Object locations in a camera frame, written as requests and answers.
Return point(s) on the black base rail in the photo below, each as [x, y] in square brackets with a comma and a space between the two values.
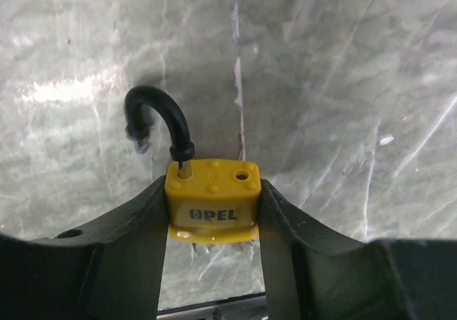
[252, 306]

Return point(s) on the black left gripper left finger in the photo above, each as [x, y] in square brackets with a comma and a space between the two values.
[108, 268]

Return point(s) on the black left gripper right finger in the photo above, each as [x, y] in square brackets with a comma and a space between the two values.
[313, 272]

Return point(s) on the yellow padlock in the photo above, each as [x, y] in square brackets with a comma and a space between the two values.
[210, 201]

